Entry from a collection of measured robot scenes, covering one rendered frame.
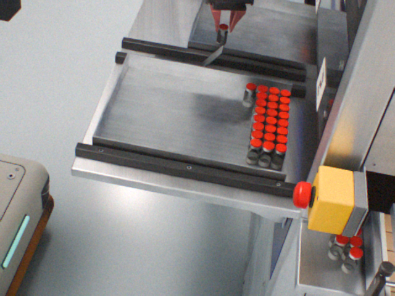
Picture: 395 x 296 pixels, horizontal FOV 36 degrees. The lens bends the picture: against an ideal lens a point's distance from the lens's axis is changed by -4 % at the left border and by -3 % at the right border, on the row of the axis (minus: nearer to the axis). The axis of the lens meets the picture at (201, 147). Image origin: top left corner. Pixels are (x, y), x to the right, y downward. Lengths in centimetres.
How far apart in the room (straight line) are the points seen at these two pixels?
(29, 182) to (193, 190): 90
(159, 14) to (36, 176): 69
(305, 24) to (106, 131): 62
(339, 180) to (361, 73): 17
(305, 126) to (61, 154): 130
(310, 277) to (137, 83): 53
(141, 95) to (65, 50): 166
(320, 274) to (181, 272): 107
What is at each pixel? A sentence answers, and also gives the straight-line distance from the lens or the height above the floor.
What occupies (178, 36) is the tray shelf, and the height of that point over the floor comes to 88.
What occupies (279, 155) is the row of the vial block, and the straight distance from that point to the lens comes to 109.
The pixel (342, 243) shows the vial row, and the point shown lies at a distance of 98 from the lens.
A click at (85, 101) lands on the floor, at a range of 257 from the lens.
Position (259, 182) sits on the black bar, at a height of 90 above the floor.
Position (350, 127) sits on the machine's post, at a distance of 91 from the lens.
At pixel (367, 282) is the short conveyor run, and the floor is 90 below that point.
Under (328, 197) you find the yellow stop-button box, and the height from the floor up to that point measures 103.
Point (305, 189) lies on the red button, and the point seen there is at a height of 101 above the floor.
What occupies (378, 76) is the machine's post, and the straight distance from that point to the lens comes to 86.
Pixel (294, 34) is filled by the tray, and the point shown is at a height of 88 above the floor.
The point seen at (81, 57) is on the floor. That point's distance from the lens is 282.
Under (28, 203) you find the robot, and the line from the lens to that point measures 185.
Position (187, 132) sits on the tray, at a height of 88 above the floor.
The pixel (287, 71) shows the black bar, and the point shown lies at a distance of 132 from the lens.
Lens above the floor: 166
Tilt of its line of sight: 43 degrees down
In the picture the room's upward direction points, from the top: 10 degrees clockwise
